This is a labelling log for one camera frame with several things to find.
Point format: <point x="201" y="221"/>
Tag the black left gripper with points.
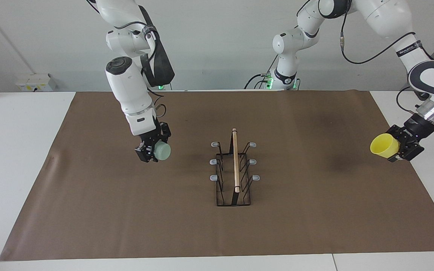
<point x="420" y="128"/>

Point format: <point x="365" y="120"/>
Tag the brown paper table mat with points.
<point x="164" y="226"/>

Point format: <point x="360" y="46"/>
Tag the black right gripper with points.
<point x="156" y="136"/>

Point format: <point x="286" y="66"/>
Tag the pale green plastic cup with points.
<point x="163" y="151"/>

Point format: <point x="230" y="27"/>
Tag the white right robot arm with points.
<point x="128" y="86"/>

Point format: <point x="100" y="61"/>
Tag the white wall power box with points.
<point x="36" y="82"/>

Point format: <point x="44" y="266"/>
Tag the yellow plastic cup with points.
<point x="384" y="146"/>

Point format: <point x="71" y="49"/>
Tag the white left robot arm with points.
<point x="390" y="15"/>

